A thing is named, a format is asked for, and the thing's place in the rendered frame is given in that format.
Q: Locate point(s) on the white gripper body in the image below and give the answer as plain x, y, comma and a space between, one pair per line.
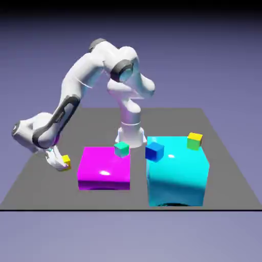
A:
54, 158

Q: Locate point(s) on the small yellow cube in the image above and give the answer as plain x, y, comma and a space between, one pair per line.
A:
66, 161

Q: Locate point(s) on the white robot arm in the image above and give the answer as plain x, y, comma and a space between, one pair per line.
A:
86, 69

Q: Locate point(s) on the small teal cube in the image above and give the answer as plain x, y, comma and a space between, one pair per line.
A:
121, 149

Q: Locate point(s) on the small blue cube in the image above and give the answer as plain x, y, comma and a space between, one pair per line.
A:
154, 151

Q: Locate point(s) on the small yellow-green cube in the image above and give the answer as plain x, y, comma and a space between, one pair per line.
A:
194, 141

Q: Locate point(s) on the large magenta box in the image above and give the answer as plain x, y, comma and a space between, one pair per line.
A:
104, 169

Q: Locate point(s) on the large cyan box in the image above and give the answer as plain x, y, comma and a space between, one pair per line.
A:
178, 174

